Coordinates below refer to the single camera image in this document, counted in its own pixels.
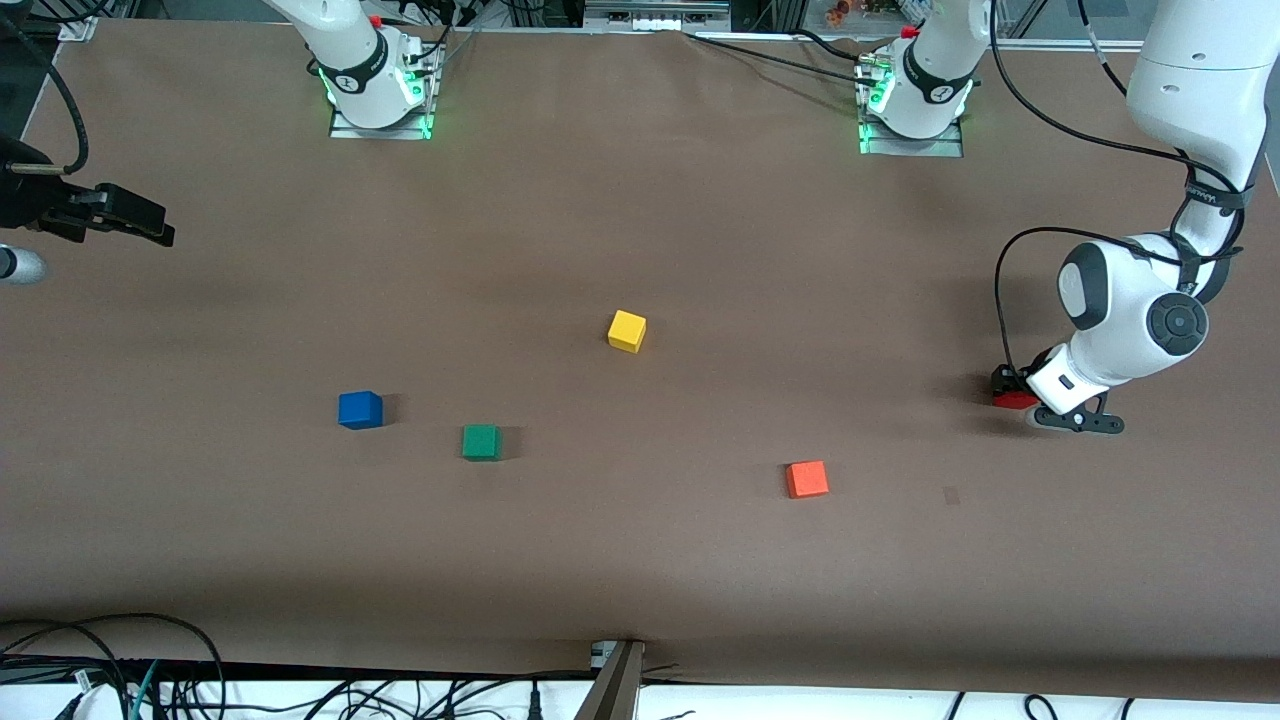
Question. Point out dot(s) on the red cube block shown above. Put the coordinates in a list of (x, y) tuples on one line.
[(1015, 402)]

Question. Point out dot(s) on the grey metal post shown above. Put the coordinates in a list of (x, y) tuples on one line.
[(615, 690)]

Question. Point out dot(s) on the small orange toy figure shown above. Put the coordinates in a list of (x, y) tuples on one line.
[(842, 12)]

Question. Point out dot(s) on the aluminium frame rail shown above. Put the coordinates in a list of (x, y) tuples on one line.
[(1060, 44)]

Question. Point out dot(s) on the aluminium corner bracket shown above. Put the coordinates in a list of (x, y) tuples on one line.
[(78, 28)]

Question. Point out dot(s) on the grey power strip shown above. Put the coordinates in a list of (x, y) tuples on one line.
[(655, 17)]

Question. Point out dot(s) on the small metal bracket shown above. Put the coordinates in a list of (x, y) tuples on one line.
[(602, 655)]

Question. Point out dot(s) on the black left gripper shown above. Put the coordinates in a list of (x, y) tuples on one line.
[(1003, 380)]

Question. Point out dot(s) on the blue cube block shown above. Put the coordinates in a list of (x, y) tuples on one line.
[(360, 411)]

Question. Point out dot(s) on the orange cube block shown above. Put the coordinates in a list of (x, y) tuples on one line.
[(807, 480)]

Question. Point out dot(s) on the yellow cube block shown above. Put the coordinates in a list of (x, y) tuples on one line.
[(626, 330)]

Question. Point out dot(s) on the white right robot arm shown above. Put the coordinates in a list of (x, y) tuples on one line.
[(360, 90)]

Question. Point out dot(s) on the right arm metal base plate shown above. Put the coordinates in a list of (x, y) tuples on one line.
[(425, 125)]

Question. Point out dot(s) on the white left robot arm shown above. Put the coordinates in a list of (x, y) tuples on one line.
[(1200, 80)]

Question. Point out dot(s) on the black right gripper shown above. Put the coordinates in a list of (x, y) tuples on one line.
[(30, 195)]

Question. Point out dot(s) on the green cube block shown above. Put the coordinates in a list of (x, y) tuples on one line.
[(481, 443)]

